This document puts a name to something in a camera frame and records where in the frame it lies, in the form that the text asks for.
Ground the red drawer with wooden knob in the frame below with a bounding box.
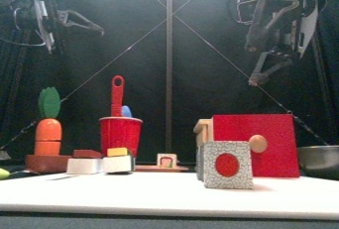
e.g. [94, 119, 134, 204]
[211, 113, 302, 178]

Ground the red toy spatula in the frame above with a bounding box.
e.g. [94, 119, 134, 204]
[110, 74, 126, 118]

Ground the blue toy utensil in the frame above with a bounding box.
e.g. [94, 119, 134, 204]
[120, 104, 134, 119]

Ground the small metal bowl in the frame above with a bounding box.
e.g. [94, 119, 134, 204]
[297, 145, 339, 181]

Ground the squiggle patterned block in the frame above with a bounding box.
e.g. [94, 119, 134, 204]
[197, 140, 255, 190]

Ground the small orange-red cup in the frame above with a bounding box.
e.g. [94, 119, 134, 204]
[34, 86, 64, 157]

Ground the small white picture cube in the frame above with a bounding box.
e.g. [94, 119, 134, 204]
[157, 153, 179, 169]

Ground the red plastic cup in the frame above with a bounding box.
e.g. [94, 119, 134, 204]
[98, 116, 145, 158]

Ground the pink rectangular tray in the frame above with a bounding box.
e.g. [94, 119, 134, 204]
[132, 164, 191, 173]

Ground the toy sushi yellow topping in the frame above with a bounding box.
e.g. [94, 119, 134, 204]
[100, 147, 135, 174]

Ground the toy sushi red topping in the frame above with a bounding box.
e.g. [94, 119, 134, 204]
[66, 149, 103, 175]

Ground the brown wooden carrot base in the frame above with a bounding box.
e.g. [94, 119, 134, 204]
[24, 154, 74, 174]

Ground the white cutting board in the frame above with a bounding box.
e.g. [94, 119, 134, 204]
[0, 172, 339, 221]

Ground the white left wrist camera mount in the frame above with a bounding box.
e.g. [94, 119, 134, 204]
[32, 0, 59, 55]

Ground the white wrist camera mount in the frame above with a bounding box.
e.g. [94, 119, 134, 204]
[295, 0, 321, 58]
[32, 0, 59, 55]

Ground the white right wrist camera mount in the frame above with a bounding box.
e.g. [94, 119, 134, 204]
[295, 0, 321, 58]

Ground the right gripper cable loop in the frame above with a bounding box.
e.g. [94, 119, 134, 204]
[226, 0, 266, 27]

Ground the left arm cable loop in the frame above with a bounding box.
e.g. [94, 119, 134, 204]
[0, 6, 48, 48]

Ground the vertical metal frame pole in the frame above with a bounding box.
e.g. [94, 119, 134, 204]
[166, 0, 174, 155]

